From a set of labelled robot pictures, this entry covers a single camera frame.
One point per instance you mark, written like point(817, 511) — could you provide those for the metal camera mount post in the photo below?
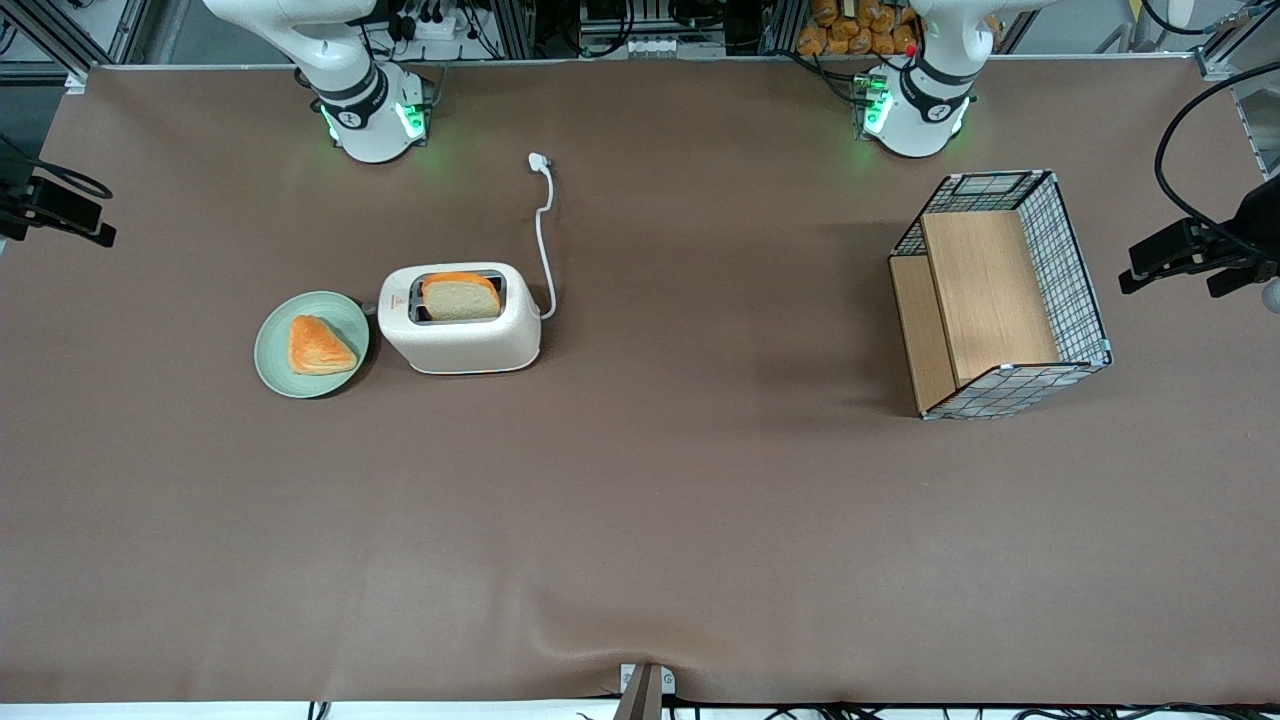
point(642, 695)

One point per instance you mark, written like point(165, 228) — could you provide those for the brown table cover sheet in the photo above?
point(700, 520)

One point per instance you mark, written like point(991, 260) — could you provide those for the orange triangular pastry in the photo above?
point(318, 347)

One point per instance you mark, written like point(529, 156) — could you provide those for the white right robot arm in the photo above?
point(370, 130)

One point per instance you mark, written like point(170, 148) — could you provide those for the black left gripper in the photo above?
point(1252, 225)

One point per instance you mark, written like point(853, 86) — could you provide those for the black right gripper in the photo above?
point(12, 200)

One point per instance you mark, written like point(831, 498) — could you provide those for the bag of orange bread rolls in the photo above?
point(850, 25)

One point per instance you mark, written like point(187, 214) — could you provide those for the white power strip with plugs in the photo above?
point(432, 22)

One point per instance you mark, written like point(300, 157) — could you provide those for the white two-slot toaster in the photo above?
point(465, 345)

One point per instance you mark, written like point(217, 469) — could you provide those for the pale green round plate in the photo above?
point(275, 355)

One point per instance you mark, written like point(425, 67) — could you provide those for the bread slice with orange crust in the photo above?
point(460, 298)

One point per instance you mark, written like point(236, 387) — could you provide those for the light wooden step shelf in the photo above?
point(985, 290)

